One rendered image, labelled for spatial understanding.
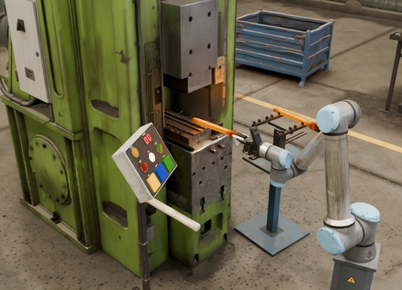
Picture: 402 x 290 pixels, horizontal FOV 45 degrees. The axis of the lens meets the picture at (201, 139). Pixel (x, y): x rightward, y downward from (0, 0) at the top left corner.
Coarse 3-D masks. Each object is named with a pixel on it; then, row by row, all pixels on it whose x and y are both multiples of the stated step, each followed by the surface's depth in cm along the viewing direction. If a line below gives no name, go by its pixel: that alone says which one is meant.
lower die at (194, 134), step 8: (168, 112) 319; (176, 112) 321; (168, 120) 311; (176, 120) 309; (192, 120) 310; (168, 128) 303; (176, 128) 302; (184, 128) 301; (192, 128) 300; (208, 128) 302; (176, 136) 298; (184, 136) 293; (192, 136) 293; (200, 136) 299; (208, 136) 305; (192, 144) 295
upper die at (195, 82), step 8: (200, 72) 280; (208, 72) 285; (168, 80) 286; (176, 80) 280; (184, 80) 276; (192, 80) 277; (200, 80) 282; (208, 80) 287; (176, 88) 283; (184, 88) 278; (192, 88) 279
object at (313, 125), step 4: (276, 108) 343; (276, 112) 342; (284, 112) 337; (288, 112) 337; (288, 116) 334; (292, 116) 332; (296, 116) 332; (296, 120) 330; (300, 120) 327; (304, 120) 326; (304, 124) 325; (308, 124) 322; (312, 124) 320; (316, 124) 318; (312, 128) 321; (316, 128) 319
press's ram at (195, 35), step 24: (168, 0) 264; (192, 0) 264; (216, 0) 270; (168, 24) 262; (192, 24) 262; (216, 24) 277; (168, 48) 269; (192, 48) 268; (216, 48) 283; (168, 72) 276; (192, 72) 275
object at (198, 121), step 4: (196, 120) 297; (200, 120) 297; (204, 120) 297; (200, 124) 296; (204, 124) 294; (208, 124) 291; (212, 124) 291; (212, 128) 290; (216, 128) 288; (220, 128) 286; (224, 128) 286; (224, 132) 284; (228, 132) 282; (232, 132) 280; (236, 132) 280; (232, 136) 281; (240, 136) 276; (244, 136) 275
